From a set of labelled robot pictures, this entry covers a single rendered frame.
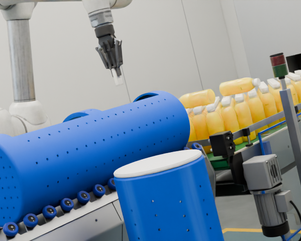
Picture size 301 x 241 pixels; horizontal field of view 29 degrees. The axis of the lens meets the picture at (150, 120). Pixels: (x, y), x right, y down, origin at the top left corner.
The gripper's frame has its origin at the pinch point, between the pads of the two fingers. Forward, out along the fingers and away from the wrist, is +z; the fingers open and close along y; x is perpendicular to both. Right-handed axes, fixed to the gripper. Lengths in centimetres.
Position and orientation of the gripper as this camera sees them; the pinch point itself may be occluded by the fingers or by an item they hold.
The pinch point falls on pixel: (117, 76)
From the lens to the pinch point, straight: 226.1
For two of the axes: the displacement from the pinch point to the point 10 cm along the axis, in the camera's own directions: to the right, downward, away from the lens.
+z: 2.7, 9.6, 0.8
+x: 6.1, -2.3, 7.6
